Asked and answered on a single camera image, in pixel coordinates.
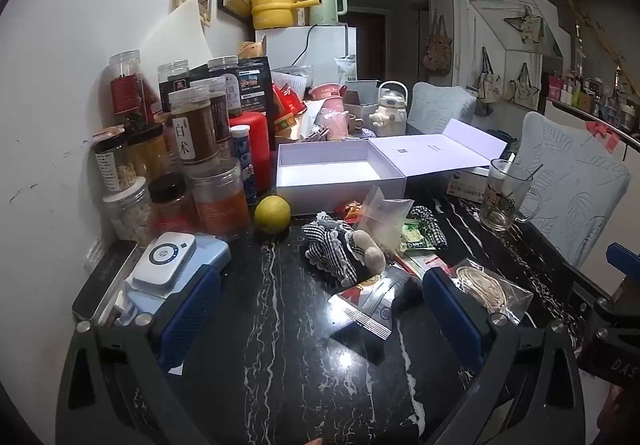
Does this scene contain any pink labelled cup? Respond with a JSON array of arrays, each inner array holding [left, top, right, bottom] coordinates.
[[307, 84, 346, 102]]

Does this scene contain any green and white bag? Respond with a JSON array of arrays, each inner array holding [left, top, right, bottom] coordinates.
[[335, 56, 358, 81]]

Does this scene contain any green snack packet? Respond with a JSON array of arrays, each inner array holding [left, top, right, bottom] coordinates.
[[400, 219, 436, 251]]

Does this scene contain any yellow enamel pot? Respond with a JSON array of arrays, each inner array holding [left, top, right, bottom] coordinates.
[[250, 0, 321, 31]]

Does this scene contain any white paper sheet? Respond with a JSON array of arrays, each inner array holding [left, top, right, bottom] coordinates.
[[272, 68, 313, 96]]

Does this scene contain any dark wooden door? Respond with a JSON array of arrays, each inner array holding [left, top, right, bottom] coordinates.
[[345, 11, 386, 68]]

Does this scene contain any white round-button device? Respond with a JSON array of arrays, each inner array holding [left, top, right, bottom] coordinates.
[[132, 231, 197, 287]]

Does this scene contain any white small fridge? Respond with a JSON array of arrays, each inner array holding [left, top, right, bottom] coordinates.
[[254, 25, 358, 81]]

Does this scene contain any red canister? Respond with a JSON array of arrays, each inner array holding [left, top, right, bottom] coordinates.
[[229, 111, 273, 206]]

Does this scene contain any gingham fabric bow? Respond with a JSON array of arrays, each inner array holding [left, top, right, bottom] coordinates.
[[409, 205, 447, 251]]

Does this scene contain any red snack bag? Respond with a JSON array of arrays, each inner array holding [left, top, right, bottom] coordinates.
[[272, 82, 306, 126]]

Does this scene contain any clear printed packet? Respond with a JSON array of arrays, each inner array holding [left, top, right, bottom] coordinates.
[[327, 265, 426, 341]]

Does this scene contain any red and white packet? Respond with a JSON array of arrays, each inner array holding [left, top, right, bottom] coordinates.
[[387, 252, 453, 278]]

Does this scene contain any red candy wrapper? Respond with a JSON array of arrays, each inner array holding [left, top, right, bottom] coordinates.
[[334, 199, 366, 225]]

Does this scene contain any clear plastic bag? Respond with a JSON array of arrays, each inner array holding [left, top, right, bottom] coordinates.
[[357, 185, 416, 253]]

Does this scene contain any black printed pouch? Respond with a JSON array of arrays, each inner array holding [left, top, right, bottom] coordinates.
[[235, 56, 275, 136]]

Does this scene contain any white printed carton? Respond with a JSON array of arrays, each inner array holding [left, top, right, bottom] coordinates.
[[446, 166, 493, 203]]

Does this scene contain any brown hanging bag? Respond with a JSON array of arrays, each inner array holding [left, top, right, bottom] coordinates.
[[422, 10, 453, 76]]

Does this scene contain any red ribbon tag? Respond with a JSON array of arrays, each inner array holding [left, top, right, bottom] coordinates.
[[585, 120, 621, 153]]

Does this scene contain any green electric kettle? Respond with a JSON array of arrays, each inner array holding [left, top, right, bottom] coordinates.
[[308, 0, 348, 27]]

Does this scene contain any white gift box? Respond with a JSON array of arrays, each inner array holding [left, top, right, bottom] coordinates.
[[276, 119, 507, 217]]

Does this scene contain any black power cable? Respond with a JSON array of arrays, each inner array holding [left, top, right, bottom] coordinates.
[[291, 24, 321, 68]]

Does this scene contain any canvas tote bag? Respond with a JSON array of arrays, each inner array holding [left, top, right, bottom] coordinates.
[[510, 62, 541, 111], [475, 45, 503, 103]]

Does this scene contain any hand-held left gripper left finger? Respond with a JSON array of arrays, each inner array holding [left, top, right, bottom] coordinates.
[[55, 266, 223, 445]]

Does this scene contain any yellow lemon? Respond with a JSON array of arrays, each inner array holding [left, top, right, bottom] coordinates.
[[254, 195, 292, 235]]

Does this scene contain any grey box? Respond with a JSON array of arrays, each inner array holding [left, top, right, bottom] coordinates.
[[345, 79, 381, 106]]

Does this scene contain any gingham cloth doll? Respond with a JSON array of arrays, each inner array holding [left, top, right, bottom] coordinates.
[[301, 211, 387, 287]]

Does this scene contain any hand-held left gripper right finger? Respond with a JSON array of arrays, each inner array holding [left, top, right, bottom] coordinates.
[[422, 267, 586, 445]]

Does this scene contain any black tin case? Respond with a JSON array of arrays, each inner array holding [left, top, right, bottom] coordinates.
[[71, 240, 138, 326]]

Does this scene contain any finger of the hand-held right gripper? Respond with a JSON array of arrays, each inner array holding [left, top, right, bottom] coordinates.
[[605, 241, 640, 283]]

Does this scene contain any row of shelf bottles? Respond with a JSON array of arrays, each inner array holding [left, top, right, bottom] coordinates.
[[547, 65, 640, 131]]

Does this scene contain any light blue case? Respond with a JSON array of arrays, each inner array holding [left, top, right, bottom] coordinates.
[[122, 232, 232, 326]]

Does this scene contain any blue tablet tube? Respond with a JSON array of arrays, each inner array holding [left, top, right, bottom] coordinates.
[[230, 124, 258, 207]]

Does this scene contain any white foam board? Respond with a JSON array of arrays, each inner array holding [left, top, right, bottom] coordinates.
[[137, 0, 213, 76]]

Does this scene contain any chair with white cover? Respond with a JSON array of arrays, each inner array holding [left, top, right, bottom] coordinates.
[[407, 82, 477, 136], [510, 111, 632, 268]]

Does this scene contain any cream ceramic teapot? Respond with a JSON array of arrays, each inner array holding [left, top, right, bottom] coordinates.
[[369, 81, 408, 138]]

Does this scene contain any glass mug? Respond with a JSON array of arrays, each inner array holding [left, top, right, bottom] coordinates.
[[479, 158, 543, 232]]

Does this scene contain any bagged beige cord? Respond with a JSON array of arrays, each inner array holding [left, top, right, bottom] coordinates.
[[447, 257, 535, 326]]

